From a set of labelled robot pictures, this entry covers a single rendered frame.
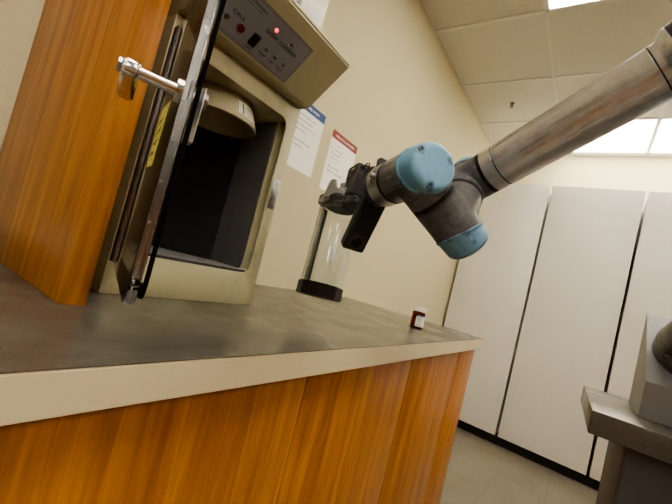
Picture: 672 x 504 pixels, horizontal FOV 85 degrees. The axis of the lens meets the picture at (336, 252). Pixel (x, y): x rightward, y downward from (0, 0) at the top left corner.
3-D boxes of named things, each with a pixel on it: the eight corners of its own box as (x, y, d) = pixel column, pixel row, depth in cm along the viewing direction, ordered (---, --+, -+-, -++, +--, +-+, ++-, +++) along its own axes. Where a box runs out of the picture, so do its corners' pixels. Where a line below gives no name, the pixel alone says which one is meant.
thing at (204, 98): (192, 147, 38) (206, 96, 38) (197, 144, 36) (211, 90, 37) (172, 140, 37) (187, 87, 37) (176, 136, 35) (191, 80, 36)
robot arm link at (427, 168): (438, 208, 51) (401, 160, 49) (397, 217, 61) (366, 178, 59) (470, 173, 53) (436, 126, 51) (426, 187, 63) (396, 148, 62)
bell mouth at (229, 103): (156, 103, 77) (163, 78, 78) (223, 139, 92) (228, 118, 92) (205, 97, 67) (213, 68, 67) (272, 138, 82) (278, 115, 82)
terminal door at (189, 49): (119, 265, 57) (186, 26, 59) (133, 309, 32) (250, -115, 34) (113, 264, 57) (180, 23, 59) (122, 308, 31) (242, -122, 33)
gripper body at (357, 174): (377, 181, 79) (407, 168, 67) (367, 219, 78) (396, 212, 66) (346, 168, 76) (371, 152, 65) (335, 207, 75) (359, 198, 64)
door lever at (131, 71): (163, 120, 43) (169, 99, 43) (178, 100, 35) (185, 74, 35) (111, 99, 40) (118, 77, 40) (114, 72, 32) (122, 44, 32)
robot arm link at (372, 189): (409, 209, 62) (367, 193, 59) (395, 213, 66) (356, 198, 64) (419, 169, 63) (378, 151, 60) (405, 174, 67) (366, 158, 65)
